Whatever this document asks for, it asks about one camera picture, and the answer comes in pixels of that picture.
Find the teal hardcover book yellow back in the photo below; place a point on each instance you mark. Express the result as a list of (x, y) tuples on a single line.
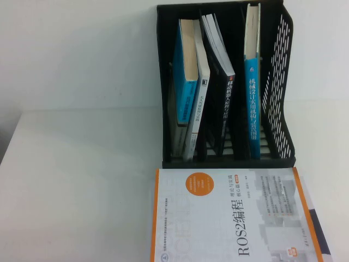
[(253, 109)]

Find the white orange ROS2 book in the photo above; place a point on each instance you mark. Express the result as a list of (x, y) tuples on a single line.
[(218, 218)]

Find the blue paperback book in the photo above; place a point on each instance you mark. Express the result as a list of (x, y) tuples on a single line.
[(186, 103)]

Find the white spine paperback book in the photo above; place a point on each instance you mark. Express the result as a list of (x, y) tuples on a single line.
[(200, 109)]

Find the black plastic book stand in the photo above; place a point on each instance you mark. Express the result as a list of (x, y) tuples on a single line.
[(191, 163)]

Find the black spine robotics book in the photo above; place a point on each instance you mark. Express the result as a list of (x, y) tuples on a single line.
[(228, 109)]

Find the white book dark purple patch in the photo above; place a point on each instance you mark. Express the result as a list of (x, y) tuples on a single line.
[(323, 240)]

